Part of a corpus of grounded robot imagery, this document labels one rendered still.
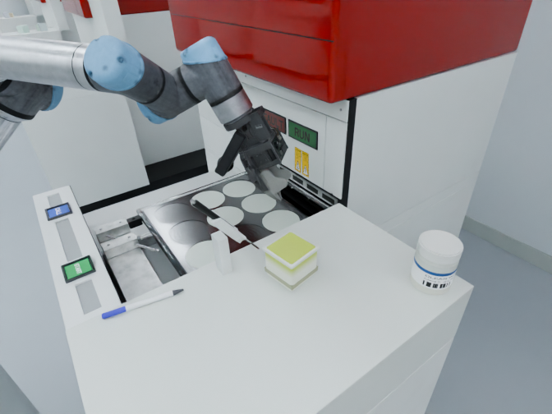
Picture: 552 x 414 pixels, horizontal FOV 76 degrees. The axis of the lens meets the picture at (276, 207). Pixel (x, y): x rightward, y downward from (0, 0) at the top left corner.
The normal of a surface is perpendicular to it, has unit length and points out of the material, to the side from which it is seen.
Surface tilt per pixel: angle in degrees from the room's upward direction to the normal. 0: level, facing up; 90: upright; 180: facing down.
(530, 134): 90
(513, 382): 0
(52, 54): 50
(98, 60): 56
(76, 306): 0
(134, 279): 0
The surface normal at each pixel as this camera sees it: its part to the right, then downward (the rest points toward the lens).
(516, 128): -0.82, 0.35
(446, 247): -0.04, -0.83
